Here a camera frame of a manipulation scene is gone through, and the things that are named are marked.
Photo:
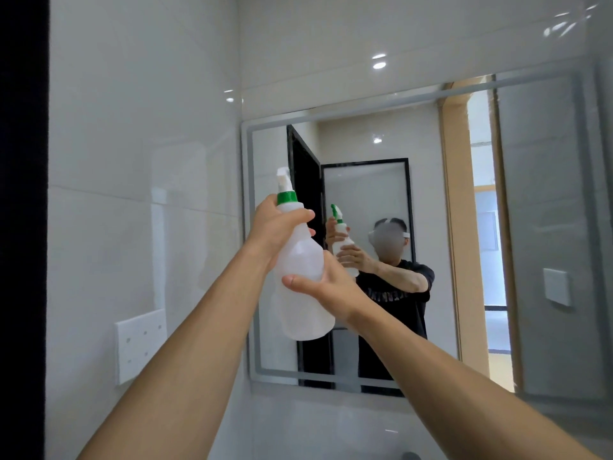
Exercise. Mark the black framed glass partition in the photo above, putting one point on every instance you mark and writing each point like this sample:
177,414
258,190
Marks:
24,234

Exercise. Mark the person's right forearm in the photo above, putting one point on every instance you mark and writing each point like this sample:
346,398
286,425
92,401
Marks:
455,392

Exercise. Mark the person's left forearm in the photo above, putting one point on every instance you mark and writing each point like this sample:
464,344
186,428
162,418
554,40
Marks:
191,368

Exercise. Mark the person's left hand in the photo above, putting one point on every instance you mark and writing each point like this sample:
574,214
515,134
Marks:
268,229

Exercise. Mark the white spray bottle green collar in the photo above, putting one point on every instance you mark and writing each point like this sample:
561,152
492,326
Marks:
299,306

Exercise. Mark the wall mirror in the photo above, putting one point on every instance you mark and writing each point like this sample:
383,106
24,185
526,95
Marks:
541,186

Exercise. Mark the person's right hand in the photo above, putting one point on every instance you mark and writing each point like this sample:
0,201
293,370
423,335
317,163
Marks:
340,292

